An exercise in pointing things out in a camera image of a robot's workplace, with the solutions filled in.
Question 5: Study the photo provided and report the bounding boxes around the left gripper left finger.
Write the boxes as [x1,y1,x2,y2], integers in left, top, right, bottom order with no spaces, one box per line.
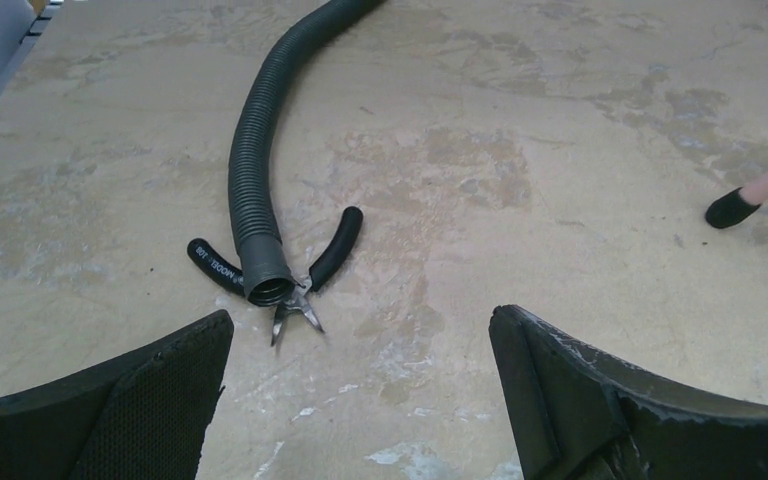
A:
[0,310,234,479]

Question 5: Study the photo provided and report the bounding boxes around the pink perforated music stand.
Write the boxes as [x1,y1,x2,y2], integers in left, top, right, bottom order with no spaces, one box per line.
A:
[704,171,768,229]

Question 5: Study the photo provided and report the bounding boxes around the black handled wire cutters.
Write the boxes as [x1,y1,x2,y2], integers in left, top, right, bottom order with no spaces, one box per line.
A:
[187,206,364,347]

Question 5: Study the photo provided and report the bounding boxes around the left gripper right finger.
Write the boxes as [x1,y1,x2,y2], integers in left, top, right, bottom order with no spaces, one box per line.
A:
[489,305,768,479]

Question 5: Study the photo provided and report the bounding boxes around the black foam tube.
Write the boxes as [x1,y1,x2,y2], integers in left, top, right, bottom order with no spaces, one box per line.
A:
[227,0,382,307]

